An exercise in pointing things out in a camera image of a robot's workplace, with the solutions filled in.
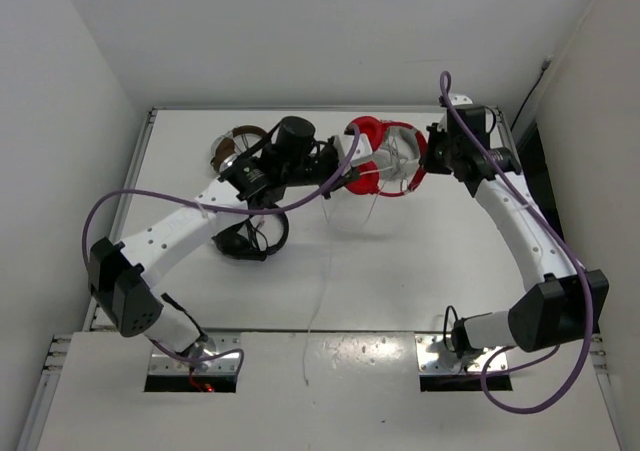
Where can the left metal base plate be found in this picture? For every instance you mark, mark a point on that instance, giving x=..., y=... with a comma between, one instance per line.
x=219, y=354

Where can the red headphones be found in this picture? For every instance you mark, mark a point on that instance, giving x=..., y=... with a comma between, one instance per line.
x=369, y=182

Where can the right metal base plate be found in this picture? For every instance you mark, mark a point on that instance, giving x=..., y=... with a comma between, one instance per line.
x=436, y=357

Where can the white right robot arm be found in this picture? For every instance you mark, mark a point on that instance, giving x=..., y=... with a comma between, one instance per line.
x=561, y=298

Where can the white grey headphones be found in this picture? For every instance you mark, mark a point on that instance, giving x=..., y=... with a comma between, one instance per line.
x=397, y=158

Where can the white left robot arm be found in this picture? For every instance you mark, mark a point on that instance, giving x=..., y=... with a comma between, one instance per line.
x=257, y=172

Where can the metal base plate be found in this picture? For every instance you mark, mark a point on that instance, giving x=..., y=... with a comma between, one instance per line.
x=219, y=354
x=436, y=357

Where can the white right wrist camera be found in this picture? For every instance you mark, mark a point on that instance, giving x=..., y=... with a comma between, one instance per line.
x=452, y=100

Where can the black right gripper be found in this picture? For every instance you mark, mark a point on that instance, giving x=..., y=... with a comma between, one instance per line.
x=428, y=161

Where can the brown silver headphones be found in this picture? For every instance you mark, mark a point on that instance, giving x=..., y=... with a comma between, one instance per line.
x=233, y=142

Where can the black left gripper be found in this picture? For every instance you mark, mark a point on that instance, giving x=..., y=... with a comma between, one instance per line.
x=334, y=169

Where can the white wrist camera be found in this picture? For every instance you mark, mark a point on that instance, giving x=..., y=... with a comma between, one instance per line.
x=352, y=151
x=452, y=100

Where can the black headphones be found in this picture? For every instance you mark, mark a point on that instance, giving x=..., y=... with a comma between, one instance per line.
x=246, y=242

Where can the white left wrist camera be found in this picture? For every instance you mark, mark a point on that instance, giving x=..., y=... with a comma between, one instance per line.
x=352, y=151

